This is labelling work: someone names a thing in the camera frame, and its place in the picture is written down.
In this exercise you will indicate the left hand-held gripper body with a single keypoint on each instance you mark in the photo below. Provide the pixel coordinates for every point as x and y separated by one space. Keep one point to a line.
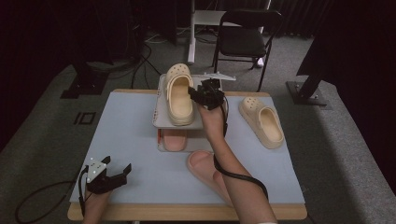
102 185

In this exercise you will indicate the light blue table mat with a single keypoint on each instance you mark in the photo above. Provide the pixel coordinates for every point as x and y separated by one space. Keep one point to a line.
149 180

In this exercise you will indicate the person's right hand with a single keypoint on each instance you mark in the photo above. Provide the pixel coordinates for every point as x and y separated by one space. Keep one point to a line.
214 123

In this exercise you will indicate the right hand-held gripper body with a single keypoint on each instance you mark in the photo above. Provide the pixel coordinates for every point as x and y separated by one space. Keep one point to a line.
211 96

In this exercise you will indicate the pink slide slipper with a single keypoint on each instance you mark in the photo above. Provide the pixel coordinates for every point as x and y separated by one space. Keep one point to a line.
199 165
174 140

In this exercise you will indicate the grey two-tier shoe rack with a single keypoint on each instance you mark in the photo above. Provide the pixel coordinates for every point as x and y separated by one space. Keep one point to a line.
199 144

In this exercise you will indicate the black metal stand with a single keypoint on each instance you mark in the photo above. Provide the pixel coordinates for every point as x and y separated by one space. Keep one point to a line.
84 84
306 93

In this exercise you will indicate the white desk frame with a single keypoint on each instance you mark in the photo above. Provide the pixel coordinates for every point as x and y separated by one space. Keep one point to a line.
191 46

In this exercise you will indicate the black folding chair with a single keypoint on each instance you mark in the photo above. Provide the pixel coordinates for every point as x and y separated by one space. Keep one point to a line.
243 42

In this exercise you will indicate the person's left hand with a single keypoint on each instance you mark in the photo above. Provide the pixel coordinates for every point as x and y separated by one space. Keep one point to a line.
95 208

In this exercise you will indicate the beige clog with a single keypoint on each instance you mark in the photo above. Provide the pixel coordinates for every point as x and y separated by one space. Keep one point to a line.
264 124
179 99

